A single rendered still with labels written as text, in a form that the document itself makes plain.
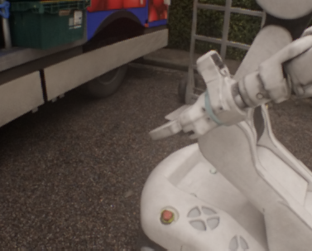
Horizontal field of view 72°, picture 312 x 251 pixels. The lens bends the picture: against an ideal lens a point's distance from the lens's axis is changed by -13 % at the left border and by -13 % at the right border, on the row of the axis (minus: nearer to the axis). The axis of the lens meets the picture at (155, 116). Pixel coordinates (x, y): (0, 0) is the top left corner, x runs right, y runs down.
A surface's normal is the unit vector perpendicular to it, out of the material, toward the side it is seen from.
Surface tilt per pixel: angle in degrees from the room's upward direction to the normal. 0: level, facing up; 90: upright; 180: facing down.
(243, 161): 85
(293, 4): 102
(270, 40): 90
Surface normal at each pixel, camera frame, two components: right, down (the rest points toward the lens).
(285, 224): -0.59, 0.36
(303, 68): -0.75, 0.44
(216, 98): -0.76, -0.14
